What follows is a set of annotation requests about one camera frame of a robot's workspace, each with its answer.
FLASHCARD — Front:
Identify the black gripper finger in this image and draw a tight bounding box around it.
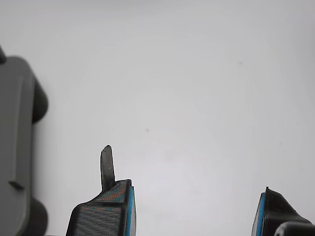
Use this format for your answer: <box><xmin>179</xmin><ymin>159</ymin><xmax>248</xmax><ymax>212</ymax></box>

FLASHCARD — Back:
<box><xmin>65</xmin><ymin>145</ymin><xmax>137</xmax><ymax>236</ymax></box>
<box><xmin>251</xmin><ymin>186</ymin><xmax>314</xmax><ymax>236</ymax></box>

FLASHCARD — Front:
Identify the gray plastic box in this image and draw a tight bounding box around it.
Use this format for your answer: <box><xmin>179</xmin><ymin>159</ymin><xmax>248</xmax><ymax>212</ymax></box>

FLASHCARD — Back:
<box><xmin>0</xmin><ymin>44</ymin><xmax>49</xmax><ymax>236</ymax></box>

